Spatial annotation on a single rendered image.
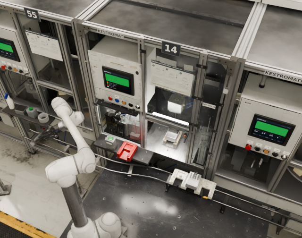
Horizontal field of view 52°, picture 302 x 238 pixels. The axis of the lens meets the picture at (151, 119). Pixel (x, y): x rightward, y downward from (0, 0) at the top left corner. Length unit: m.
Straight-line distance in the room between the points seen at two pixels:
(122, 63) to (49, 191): 2.03
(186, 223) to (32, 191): 1.88
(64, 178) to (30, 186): 1.82
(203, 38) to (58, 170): 1.24
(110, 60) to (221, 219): 1.55
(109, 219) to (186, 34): 1.41
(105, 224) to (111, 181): 0.59
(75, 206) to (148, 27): 1.30
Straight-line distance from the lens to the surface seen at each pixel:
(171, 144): 2.80
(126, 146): 2.74
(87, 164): 2.02
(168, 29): 2.14
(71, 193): 2.17
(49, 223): 3.57
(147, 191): 2.79
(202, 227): 2.68
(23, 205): 3.76
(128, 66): 2.18
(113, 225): 2.38
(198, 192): 2.59
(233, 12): 2.42
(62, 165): 2.04
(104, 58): 2.25
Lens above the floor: 3.09
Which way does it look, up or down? 47 degrees down
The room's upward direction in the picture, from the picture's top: straight up
